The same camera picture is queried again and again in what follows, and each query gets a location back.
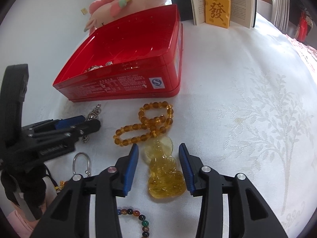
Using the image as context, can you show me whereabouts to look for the silver chain necklace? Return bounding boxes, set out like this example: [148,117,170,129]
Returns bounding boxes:
[81,103,102,144]

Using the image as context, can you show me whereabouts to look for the black braided cord gold charm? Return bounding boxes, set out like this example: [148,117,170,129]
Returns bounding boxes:
[44,165,67,194]

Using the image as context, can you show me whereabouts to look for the thin silver bangle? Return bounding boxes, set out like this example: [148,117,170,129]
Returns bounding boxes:
[72,152,91,177]

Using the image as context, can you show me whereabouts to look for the silver wristwatch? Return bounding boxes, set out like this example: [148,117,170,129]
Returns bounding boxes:
[84,61,113,73]

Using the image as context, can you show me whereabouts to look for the multicolour bead bracelet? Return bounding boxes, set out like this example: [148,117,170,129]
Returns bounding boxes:
[116,207,151,238]

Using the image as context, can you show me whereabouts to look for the amber bead necklace with pendant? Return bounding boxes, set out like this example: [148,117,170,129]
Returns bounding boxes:
[113,100,187,201]

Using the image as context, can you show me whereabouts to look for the red tin box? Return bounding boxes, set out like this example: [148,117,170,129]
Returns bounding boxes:
[53,4,183,102]

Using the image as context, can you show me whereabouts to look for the white embroidered bedspread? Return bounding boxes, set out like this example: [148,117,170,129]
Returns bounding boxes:
[1,4,316,237]

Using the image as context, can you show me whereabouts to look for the pink unicorn plush toy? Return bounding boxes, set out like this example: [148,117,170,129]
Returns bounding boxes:
[84,0,167,34]

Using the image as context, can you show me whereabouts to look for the yellow fortune block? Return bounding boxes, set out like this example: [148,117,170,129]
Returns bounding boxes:
[205,0,231,29]

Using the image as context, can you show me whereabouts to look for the coat rack with clothes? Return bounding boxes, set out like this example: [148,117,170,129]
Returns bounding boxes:
[288,0,314,42]

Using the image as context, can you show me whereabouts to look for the yellow wall switch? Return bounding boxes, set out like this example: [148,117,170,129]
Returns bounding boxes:
[81,8,88,15]

